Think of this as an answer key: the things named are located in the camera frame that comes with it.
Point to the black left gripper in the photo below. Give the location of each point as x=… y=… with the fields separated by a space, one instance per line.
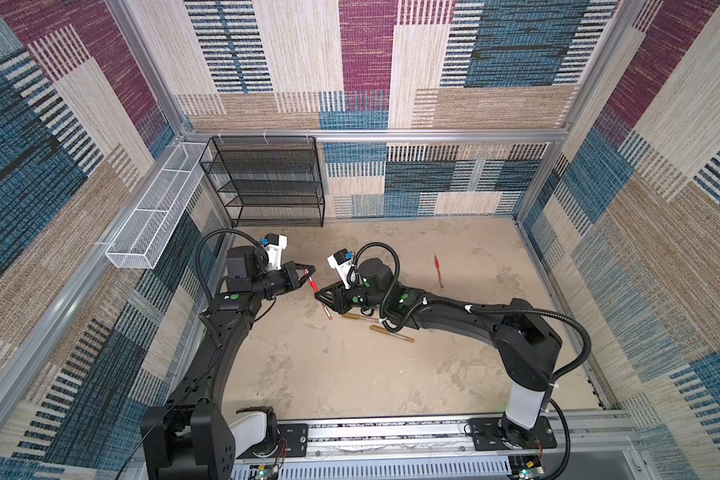
x=289 y=277

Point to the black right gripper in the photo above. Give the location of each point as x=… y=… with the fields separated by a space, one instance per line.
x=338 y=296

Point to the red pen cap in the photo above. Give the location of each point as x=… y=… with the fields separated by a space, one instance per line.
x=313 y=284

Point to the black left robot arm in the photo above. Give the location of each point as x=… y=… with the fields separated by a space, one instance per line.
x=188 y=437

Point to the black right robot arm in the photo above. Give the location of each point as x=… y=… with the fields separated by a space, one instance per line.
x=528 y=346

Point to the tan marker pen middle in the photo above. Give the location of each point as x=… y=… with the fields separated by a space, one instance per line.
x=358 y=317

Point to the tan marker pen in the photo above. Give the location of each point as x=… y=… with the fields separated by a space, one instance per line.
x=358 y=317
x=383 y=331

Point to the tan marker pen front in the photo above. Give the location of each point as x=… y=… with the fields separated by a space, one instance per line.
x=383 y=331

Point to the black mesh shelf rack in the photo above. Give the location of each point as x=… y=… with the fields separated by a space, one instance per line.
x=266 y=181

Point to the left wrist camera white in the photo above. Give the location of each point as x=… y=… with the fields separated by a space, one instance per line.
x=274 y=246

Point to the white wire mesh basket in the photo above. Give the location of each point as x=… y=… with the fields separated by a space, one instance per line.
x=141 y=241

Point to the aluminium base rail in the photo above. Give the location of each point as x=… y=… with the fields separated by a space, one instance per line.
x=591 y=444

